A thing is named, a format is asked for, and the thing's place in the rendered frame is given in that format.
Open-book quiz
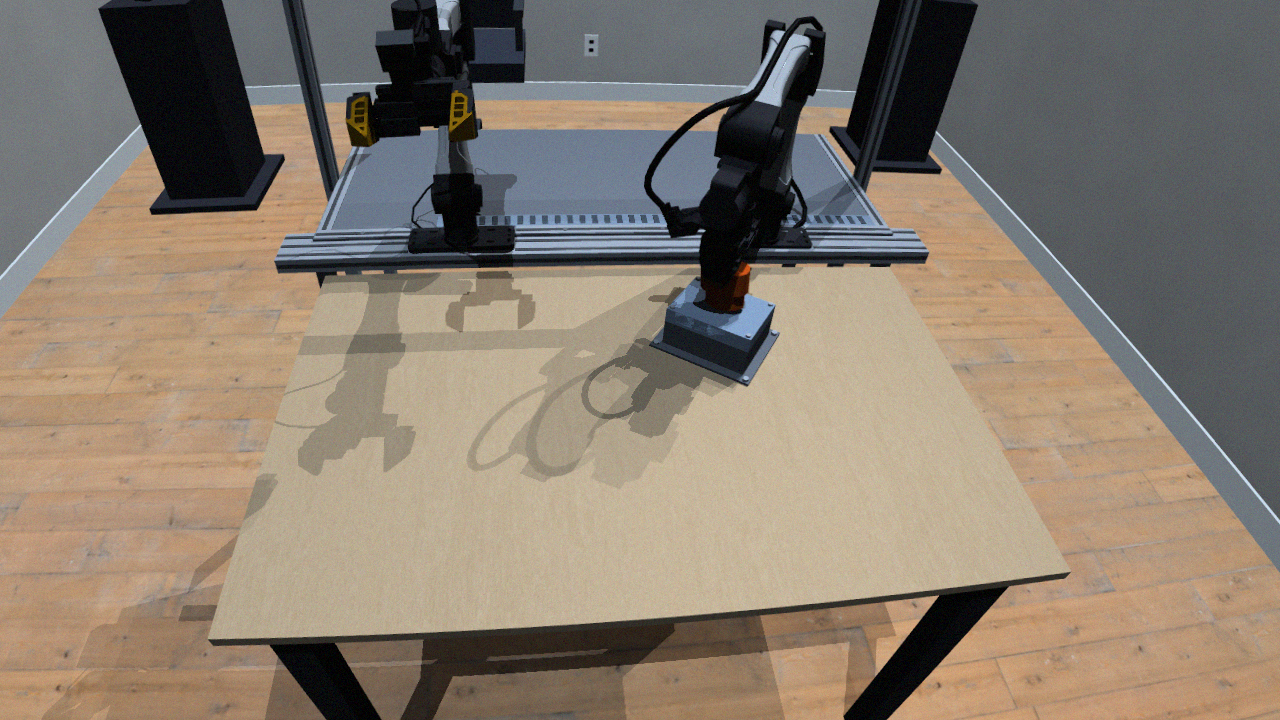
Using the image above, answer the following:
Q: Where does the blue flat plate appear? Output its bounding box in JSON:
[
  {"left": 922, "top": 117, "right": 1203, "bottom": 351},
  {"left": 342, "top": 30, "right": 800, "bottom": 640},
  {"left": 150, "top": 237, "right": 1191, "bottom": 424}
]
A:
[{"left": 666, "top": 275, "right": 776, "bottom": 352}]

